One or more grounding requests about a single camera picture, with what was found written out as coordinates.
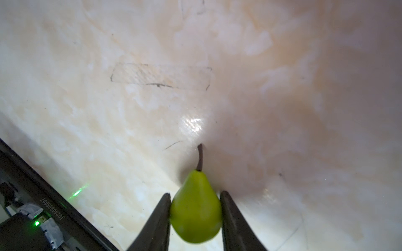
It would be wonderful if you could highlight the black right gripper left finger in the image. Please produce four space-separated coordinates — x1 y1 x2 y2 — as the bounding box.
127 193 171 251

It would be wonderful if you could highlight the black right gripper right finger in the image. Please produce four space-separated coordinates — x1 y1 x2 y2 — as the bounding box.
220 191 267 251

